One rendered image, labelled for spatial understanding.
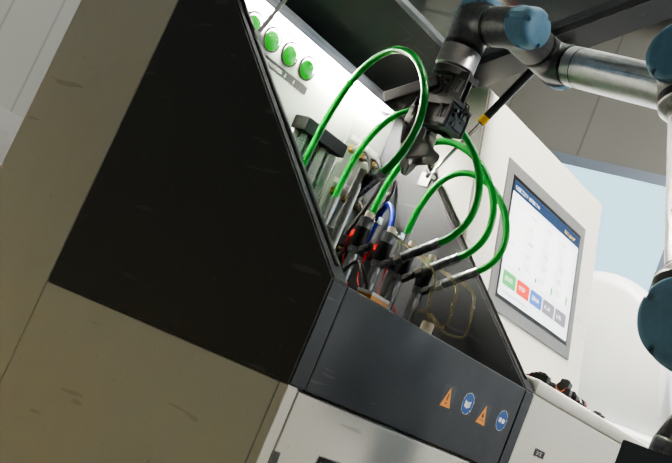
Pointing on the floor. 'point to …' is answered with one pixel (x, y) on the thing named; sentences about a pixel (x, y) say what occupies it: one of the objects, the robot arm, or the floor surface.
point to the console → (556, 176)
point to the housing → (76, 124)
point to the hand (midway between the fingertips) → (402, 167)
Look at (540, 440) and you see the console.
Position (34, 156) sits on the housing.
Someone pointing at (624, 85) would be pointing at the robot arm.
